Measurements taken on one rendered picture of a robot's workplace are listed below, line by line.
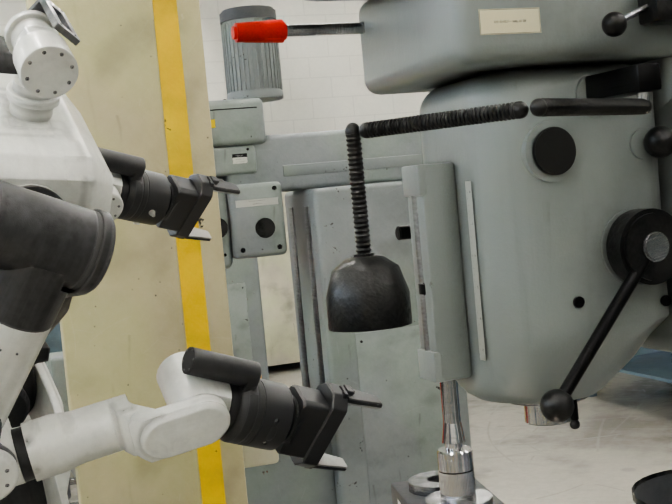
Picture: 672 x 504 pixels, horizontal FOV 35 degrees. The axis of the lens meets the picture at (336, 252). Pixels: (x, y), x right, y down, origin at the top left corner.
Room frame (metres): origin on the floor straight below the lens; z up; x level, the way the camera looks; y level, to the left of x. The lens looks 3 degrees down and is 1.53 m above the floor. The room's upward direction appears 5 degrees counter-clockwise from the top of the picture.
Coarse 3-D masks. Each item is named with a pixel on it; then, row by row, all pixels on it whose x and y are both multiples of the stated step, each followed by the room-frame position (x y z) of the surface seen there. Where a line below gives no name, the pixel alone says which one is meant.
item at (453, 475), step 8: (472, 456) 1.38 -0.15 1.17; (440, 464) 1.38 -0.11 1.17; (448, 464) 1.37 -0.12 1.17; (456, 464) 1.37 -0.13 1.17; (464, 464) 1.37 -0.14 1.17; (472, 464) 1.38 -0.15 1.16; (440, 472) 1.38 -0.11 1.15; (448, 472) 1.37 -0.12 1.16; (456, 472) 1.37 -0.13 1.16; (464, 472) 1.37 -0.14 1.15; (472, 472) 1.38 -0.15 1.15; (440, 480) 1.38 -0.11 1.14; (448, 480) 1.37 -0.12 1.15; (456, 480) 1.37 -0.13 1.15; (464, 480) 1.37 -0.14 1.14; (472, 480) 1.38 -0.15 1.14; (440, 488) 1.38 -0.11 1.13; (448, 488) 1.37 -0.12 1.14; (456, 488) 1.37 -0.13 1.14; (464, 488) 1.37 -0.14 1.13; (472, 488) 1.37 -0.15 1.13; (448, 496) 1.37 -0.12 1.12; (456, 496) 1.37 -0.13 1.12; (464, 496) 1.37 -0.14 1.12; (472, 496) 1.37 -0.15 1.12
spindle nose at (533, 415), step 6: (528, 408) 1.06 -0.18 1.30; (534, 408) 1.06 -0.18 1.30; (528, 414) 1.06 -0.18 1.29; (534, 414) 1.06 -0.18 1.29; (540, 414) 1.05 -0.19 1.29; (528, 420) 1.07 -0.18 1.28; (534, 420) 1.06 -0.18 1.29; (540, 420) 1.05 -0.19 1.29; (546, 420) 1.05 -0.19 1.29; (570, 420) 1.06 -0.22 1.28
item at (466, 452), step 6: (438, 450) 1.39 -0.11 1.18; (444, 450) 1.38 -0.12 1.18; (462, 450) 1.38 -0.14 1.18; (468, 450) 1.38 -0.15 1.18; (438, 456) 1.38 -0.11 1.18; (444, 456) 1.37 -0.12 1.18; (450, 456) 1.37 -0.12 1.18; (456, 456) 1.37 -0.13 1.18; (462, 456) 1.37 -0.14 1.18; (468, 456) 1.37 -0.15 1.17
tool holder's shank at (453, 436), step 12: (444, 384) 1.38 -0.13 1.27; (456, 384) 1.38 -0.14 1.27; (444, 396) 1.38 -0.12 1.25; (456, 396) 1.38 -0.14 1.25; (444, 408) 1.38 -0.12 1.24; (456, 408) 1.38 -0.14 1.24; (444, 420) 1.38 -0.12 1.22; (456, 420) 1.38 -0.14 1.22; (444, 432) 1.38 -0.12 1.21; (456, 432) 1.38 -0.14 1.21; (456, 444) 1.38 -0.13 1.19
